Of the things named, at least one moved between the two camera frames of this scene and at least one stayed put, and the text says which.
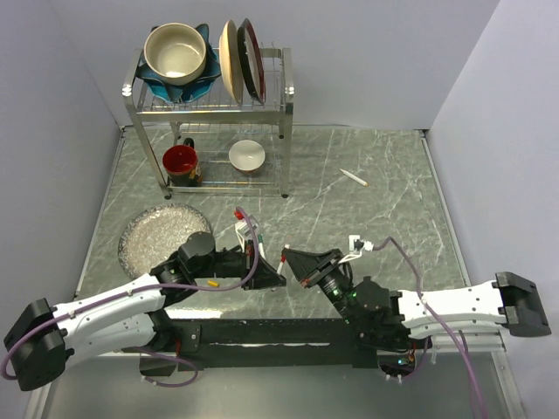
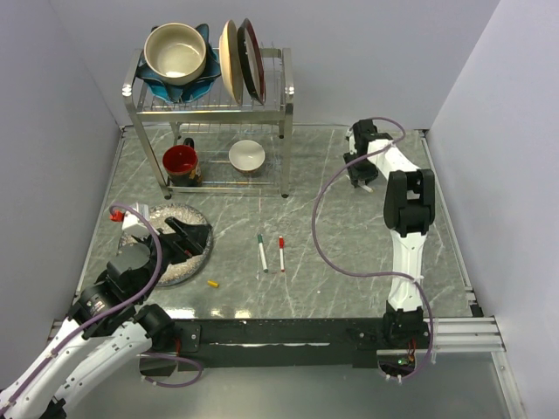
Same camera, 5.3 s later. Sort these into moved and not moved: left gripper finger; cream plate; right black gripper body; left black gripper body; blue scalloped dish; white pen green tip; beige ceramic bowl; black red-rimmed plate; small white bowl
Moved: left black gripper body; right black gripper body; left gripper finger
Not moved: black red-rimmed plate; beige ceramic bowl; small white bowl; blue scalloped dish; cream plate; white pen green tip
